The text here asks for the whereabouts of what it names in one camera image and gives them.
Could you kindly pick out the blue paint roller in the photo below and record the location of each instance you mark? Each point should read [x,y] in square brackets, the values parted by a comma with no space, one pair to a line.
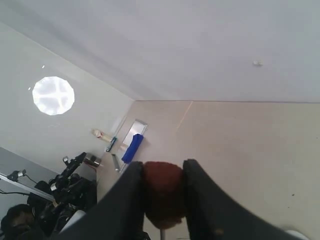
[132,149]

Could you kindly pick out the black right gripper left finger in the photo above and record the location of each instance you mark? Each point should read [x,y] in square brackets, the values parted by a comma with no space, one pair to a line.
[119,215]

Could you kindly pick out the red fruit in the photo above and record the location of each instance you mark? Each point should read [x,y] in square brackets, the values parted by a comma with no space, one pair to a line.
[164,194]

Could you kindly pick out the round ceiling light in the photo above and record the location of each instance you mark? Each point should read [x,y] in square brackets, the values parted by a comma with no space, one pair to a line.
[53,95]

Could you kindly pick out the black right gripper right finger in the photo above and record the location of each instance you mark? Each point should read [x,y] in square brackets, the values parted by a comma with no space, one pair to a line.
[211,214]

